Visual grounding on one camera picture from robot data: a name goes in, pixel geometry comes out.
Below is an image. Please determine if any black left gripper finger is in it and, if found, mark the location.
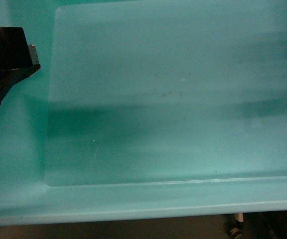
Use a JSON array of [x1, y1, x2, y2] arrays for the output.
[[0, 67, 40, 105], [0, 27, 40, 70]]

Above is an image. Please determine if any teal plastic storage box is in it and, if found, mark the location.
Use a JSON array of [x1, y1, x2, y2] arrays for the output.
[[0, 0, 287, 226]]

